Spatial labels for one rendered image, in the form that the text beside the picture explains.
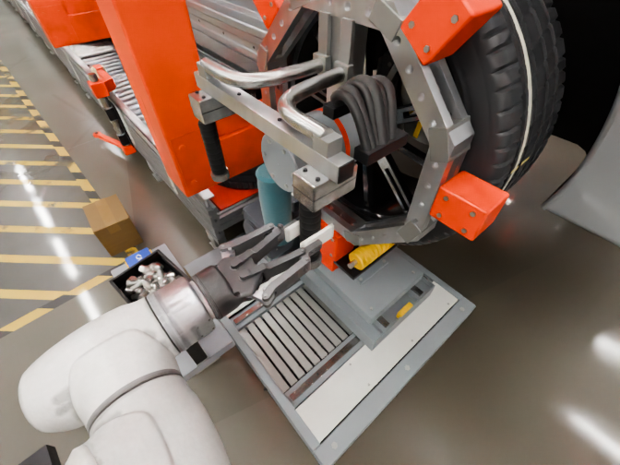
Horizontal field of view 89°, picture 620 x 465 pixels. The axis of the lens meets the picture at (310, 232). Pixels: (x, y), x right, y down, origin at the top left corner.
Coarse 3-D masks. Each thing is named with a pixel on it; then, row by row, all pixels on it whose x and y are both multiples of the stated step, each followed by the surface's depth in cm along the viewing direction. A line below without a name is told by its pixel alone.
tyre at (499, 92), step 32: (512, 0) 49; (544, 0) 52; (480, 32) 46; (512, 32) 47; (544, 32) 52; (288, 64) 82; (448, 64) 51; (480, 64) 47; (512, 64) 48; (544, 64) 53; (480, 96) 50; (512, 96) 48; (544, 96) 54; (480, 128) 52; (512, 128) 51; (544, 128) 59; (480, 160) 55; (512, 160) 55
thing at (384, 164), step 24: (312, 24) 69; (312, 48) 78; (312, 96) 84; (408, 120) 64; (408, 144) 69; (360, 168) 100; (384, 168) 76; (360, 192) 94; (384, 192) 93; (408, 192) 76; (384, 216) 82
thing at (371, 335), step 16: (320, 288) 123; (416, 288) 122; (432, 288) 123; (336, 304) 119; (400, 304) 121; (416, 304) 121; (352, 320) 114; (384, 320) 113; (400, 320) 118; (368, 336) 110; (384, 336) 114
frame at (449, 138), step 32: (288, 0) 60; (320, 0) 54; (352, 0) 49; (384, 0) 45; (416, 0) 47; (288, 32) 65; (384, 32) 48; (256, 64) 78; (416, 64) 46; (416, 96) 49; (448, 96) 49; (448, 128) 47; (448, 160) 50; (416, 192) 58; (352, 224) 86; (384, 224) 77; (416, 224) 62
